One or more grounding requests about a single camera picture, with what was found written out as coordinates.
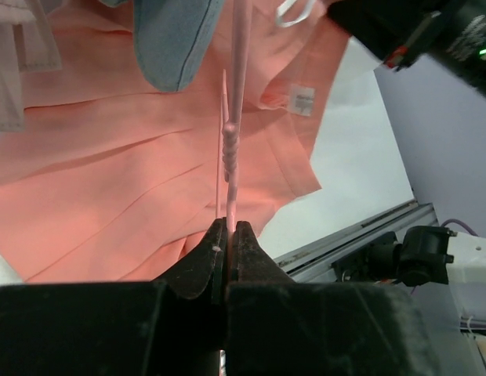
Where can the dusty pink pleated skirt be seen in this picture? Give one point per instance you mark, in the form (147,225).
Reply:
(26,45)

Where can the blue denim garment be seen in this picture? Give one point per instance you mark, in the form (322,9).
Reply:
(171,38)

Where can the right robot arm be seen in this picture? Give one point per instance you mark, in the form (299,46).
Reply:
(399,32)

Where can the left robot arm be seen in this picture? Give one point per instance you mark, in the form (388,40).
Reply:
(423,256)

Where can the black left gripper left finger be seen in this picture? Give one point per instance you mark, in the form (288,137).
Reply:
(171,325)

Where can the salmon orange skirt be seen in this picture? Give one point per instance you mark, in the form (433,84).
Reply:
(114,180)

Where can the pink wire hanger of salmon skirt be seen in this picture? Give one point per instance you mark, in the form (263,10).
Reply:
(231,103)

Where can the aluminium mounting rail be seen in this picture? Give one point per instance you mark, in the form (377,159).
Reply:
(312,262)

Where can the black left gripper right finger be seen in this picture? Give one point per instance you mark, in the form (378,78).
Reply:
(276,326)

